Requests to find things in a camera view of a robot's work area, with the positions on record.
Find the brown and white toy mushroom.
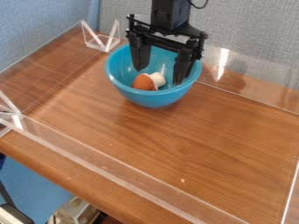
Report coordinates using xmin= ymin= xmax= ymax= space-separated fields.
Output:
xmin=131 ymin=72 xmax=166 ymax=91

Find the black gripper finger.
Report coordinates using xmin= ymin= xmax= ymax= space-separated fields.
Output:
xmin=172 ymin=38 xmax=198 ymax=85
xmin=128 ymin=31 xmax=152 ymax=71

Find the clear acrylic barrier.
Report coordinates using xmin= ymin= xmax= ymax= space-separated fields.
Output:
xmin=199 ymin=45 xmax=299 ymax=115
xmin=1 ymin=115 xmax=248 ymax=224

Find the clear acrylic back barrier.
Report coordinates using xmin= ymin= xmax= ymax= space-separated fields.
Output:
xmin=199 ymin=45 xmax=299 ymax=115

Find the clear acrylic corner bracket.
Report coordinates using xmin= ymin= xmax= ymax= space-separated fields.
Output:
xmin=80 ymin=20 xmax=120 ymax=53

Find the clear acrylic left bracket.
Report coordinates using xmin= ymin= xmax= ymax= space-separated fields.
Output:
xmin=0 ymin=91 xmax=24 ymax=138

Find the blue plastic bowl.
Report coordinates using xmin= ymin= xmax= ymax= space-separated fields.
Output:
xmin=105 ymin=44 xmax=203 ymax=109

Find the white box under table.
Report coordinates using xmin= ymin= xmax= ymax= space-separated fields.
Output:
xmin=47 ymin=197 xmax=100 ymax=224

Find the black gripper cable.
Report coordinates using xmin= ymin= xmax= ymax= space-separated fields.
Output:
xmin=187 ymin=0 xmax=210 ymax=10

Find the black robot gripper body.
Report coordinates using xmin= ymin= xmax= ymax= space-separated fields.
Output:
xmin=125 ymin=0 xmax=208 ymax=60

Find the clear acrylic front barrier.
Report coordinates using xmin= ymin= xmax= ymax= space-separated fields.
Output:
xmin=1 ymin=115 xmax=248 ymax=224

